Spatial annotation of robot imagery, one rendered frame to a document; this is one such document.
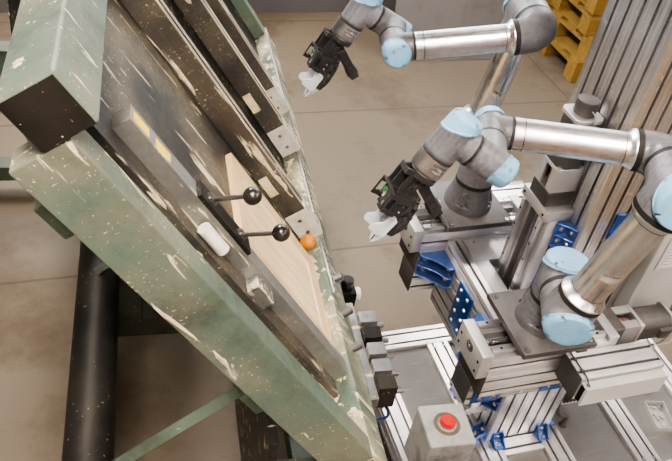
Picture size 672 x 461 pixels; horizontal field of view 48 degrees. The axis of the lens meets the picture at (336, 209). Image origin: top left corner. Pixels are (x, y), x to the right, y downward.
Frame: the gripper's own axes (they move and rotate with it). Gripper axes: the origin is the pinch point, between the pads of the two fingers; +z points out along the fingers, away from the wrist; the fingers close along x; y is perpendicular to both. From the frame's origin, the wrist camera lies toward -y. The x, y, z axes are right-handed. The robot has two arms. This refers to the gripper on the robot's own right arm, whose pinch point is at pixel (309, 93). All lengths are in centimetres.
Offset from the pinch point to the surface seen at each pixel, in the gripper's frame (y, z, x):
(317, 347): -2, 32, 70
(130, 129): 66, -6, 66
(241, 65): 9.9, 12.1, -28.1
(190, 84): 39.1, 5.2, 15.0
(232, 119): 24.3, 9.4, 16.0
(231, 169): 24.4, 15.2, 31.1
